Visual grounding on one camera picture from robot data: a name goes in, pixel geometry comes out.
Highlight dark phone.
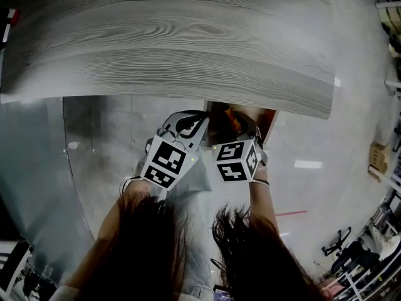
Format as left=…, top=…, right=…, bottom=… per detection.
left=212, top=284, right=235, bottom=301

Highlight black swivel office chair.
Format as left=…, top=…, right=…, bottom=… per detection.
left=321, top=226, right=352, bottom=257

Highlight orange-handled screwdriver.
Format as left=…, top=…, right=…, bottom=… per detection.
left=224, top=104, right=244, bottom=134

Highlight person's right forearm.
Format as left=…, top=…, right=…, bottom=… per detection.
left=249, top=180, right=282, bottom=233

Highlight grey wooden desk with shelves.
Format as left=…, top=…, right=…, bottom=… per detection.
left=0, top=0, right=336, bottom=120

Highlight white wrist strap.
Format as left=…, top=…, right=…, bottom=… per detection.
left=120, top=174, right=145, bottom=194
left=250, top=166, right=271, bottom=188

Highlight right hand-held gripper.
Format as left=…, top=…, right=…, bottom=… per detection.
left=212, top=111, right=269, bottom=183

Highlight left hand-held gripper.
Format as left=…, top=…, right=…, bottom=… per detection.
left=140, top=110, right=210, bottom=191

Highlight person's light trousers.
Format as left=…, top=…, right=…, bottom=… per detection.
left=162, top=154, right=216, bottom=298

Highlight wooden desk drawer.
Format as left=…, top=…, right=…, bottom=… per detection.
left=203, top=100, right=279, bottom=152

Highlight open cardboard box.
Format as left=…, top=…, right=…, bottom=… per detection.
left=367, top=140, right=392, bottom=183

